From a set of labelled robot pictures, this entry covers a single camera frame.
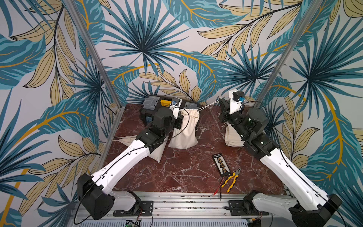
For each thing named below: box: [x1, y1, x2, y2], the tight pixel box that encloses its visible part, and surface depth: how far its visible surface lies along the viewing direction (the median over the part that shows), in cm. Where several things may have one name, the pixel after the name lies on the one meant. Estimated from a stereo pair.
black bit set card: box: [212, 153, 232, 177], surface depth 90 cm
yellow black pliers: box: [221, 167, 242, 193], surface depth 85 cm
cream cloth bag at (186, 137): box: [168, 108, 200, 150], surface depth 75 cm
